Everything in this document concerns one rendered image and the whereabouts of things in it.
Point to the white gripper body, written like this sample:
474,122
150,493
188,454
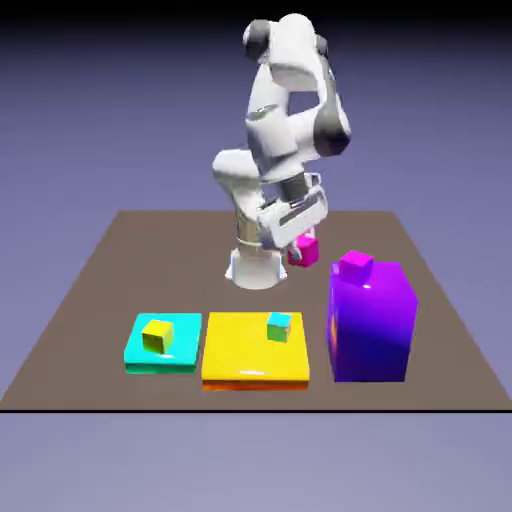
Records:
294,218

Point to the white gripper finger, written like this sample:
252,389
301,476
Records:
295,252

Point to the small magenta cube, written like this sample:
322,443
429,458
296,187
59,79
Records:
307,251

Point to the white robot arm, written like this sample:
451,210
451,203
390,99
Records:
280,128

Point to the small purple cube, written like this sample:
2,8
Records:
356,264

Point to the small cyan cube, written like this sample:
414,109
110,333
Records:
278,327

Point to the small yellow cube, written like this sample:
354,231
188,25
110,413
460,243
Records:
157,336

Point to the large purple box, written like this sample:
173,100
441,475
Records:
370,328

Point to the large yellow box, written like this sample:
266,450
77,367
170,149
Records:
254,352

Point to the large cyan box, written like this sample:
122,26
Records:
163,344

